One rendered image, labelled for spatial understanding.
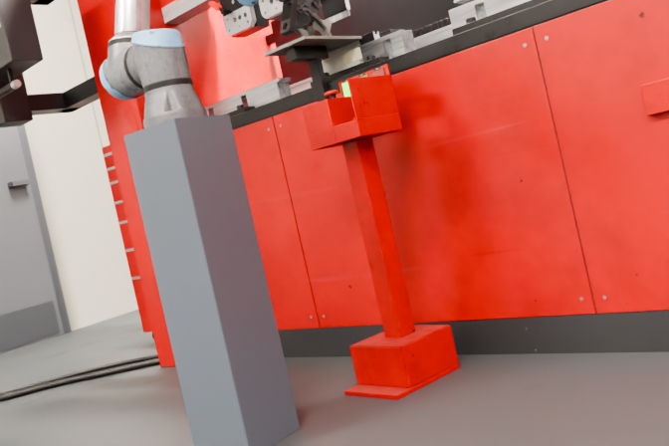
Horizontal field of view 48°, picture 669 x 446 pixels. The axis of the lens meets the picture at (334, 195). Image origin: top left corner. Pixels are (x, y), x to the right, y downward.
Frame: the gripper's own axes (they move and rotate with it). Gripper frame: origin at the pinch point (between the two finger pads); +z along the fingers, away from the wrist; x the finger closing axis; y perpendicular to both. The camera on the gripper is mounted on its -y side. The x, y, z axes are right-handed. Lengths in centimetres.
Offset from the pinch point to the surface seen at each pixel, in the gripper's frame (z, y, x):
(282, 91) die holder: 11.2, 0.3, 30.0
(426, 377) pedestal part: 55, -88, -36
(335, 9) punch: -3.1, 12.8, -2.1
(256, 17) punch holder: -10.4, 18.1, 33.9
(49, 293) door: 85, -10, 322
